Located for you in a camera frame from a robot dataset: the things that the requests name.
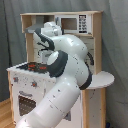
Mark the toy microwave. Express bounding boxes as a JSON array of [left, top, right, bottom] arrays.
[[55, 14, 92, 34]]

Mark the wooden toy kitchen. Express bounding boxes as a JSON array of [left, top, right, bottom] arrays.
[[8, 11, 114, 128]]

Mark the black toy faucet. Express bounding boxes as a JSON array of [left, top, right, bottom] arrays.
[[87, 52, 94, 65]]

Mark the grey range hood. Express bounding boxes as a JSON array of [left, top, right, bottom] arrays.
[[25, 15, 44, 33]]

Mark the red grey stove knob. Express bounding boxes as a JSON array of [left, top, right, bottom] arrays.
[[31, 81, 37, 88]]

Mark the toy oven door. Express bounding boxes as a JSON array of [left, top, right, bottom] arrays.
[[18, 91, 36, 116]]

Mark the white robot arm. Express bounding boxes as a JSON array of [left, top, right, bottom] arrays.
[[16, 22, 92, 128]]

